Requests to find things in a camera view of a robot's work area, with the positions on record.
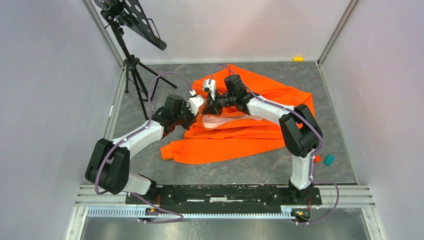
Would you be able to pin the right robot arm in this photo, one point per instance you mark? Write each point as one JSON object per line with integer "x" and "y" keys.
{"x": 301, "y": 133}

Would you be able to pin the aluminium corner rail left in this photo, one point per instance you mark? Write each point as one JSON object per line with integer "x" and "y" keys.
{"x": 101, "y": 27}

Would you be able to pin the orange zip jacket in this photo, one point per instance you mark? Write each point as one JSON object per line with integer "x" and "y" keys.
{"x": 234, "y": 134}

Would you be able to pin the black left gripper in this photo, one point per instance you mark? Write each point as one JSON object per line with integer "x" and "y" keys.
{"x": 192, "y": 119}

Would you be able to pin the aluminium front frame rails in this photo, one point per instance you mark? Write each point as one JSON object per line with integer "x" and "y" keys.
{"x": 125, "y": 205}

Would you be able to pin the aluminium corner rail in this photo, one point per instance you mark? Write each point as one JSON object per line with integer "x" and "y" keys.
{"x": 101, "y": 27}
{"x": 349, "y": 10}

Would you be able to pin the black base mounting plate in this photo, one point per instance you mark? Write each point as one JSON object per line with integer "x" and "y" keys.
{"x": 230, "y": 198}

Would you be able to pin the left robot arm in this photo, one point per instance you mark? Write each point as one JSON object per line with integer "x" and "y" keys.
{"x": 109, "y": 166}

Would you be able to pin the small orange block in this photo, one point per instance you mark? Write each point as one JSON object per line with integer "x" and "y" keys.
{"x": 317, "y": 159}

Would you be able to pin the teal block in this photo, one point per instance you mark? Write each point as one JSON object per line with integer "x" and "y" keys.
{"x": 329, "y": 160}

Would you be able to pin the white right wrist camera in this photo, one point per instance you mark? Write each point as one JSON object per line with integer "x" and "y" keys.
{"x": 209, "y": 86}

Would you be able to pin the aluminium corner rail right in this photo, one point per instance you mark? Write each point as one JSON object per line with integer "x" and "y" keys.
{"x": 349, "y": 10}

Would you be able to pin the yellow block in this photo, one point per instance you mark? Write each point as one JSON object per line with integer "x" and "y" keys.
{"x": 298, "y": 59}

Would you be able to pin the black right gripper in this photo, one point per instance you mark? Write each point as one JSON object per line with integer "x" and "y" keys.
{"x": 213, "y": 109}

